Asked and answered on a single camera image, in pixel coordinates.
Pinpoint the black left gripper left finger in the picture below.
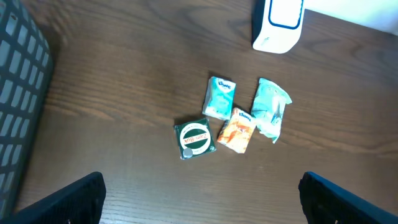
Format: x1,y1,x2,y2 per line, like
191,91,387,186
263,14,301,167
1,172,106,224

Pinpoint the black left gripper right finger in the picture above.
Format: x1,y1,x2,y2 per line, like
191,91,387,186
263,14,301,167
298,172,397,224

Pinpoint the orange tissue pack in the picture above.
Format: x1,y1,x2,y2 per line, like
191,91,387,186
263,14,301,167
217,108,256,154

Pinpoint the teal packet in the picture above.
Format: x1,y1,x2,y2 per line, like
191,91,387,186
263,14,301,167
251,78,292,144

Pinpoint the black round-logo packet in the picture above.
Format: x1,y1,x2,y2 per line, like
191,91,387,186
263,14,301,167
174,118,216,160

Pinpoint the green tissue pack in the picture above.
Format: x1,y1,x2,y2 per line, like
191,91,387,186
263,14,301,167
202,77,236,120

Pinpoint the dark grey plastic basket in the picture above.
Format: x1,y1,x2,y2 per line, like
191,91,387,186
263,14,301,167
1,0,53,218

